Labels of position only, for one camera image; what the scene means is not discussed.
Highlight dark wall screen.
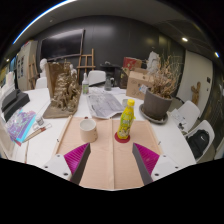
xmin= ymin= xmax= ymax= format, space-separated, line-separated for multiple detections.
xmin=39 ymin=28 xmax=85 ymax=62

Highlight wooden easel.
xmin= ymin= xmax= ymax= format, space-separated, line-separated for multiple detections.
xmin=76 ymin=48 xmax=96 ymax=81

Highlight flat round red coaster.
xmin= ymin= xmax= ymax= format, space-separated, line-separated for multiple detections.
xmin=114 ymin=131 xmax=132 ymax=144

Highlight white chair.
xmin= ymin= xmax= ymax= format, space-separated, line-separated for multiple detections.
xmin=87 ymin=69 xmax=107 ymax=87
xmin=184 ymin=119 xmax=216 ymax=163
xmin=168 ymin=99 xmax=202 ymax=134

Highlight yellow drink bottle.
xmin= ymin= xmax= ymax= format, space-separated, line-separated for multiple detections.
xmin=116 ymin=98 xmax=136 ymax=140

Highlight light wooden drawing board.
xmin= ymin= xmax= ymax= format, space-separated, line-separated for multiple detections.
xmin=52 ymin=115 xmax=114 ymax=191
xmin=111 ymin=118 xmax=164 ymax=191

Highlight papers on chair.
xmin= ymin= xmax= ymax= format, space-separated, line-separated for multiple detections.
xmin=170 ymin=108 xmax=188 ymax=129

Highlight white plaster bust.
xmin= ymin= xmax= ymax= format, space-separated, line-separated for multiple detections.
xmin=39 ymin=58 xmax=49 ymax=79

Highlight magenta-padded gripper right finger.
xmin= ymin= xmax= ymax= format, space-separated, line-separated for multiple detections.
xmin=131 ymin=142 xmax=183 ymax=186

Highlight grey plant saucer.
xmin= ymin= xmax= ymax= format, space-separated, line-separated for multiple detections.
xmin=138 ymin=103 xmax=169 ymax=125

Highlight white cabinet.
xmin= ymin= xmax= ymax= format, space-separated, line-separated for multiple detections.
xmin=16 ymin=39 xmax=39 ymax=92

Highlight golden brown relief sculpture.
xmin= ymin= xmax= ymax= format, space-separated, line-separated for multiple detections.
xmin=42 ymin=60 xmax=83 ymax=120

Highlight long ceiling strip light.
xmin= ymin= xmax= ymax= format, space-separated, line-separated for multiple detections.
xmin=12 ymin=0 xmax=78 ymax=45

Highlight beige dotted cup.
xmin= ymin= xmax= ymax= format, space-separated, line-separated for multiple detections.
xmin=78 ymin=118 xmax=99 ymax=144

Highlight black case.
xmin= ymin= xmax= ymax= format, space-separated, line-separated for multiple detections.
xmin=3 ymin=92 xmax=31 ymax=122
xmin=0 ymin=88 xmax=22 ymax=113

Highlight dried plant in dark pot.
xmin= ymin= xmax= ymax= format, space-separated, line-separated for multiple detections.
xmin=141 ymin=54 xmax=183 ymax=122

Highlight red box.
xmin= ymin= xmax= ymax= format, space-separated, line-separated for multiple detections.
xmin=122 ymin=56 xmax=143 ymax=72

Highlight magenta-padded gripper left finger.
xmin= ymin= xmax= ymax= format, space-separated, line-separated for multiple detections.
xmin=42 ymin=142 xmax=92 ymax=186

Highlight small paint jar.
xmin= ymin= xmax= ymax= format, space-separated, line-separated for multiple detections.
xmin=34 ymin=114 xmax=45 ymax=127

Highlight cardboard box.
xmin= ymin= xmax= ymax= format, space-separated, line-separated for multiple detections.
xmin=125 ymin=70 xmax=156 ymax=101

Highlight carved wooden figure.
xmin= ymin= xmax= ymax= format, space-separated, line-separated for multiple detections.
xmin=190 ymin=81 xmax=202 ymax=107

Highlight printed newspaper sheet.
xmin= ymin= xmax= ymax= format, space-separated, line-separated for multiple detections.
xmin=85 ymin=91 xmax=126 ymax=120

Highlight white plaster sculpture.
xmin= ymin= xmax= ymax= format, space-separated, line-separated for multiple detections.
xmin=146 ymin=50 xmax=162 ymax=75

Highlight colourful book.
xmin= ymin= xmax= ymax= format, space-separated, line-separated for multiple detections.
xmin=5 ymin=109 xmax=37 ymax=143

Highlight wooden paintbrush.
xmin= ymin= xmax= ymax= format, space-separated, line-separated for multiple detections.
xmin=22 ymin=123 xmax=53 ymax=144

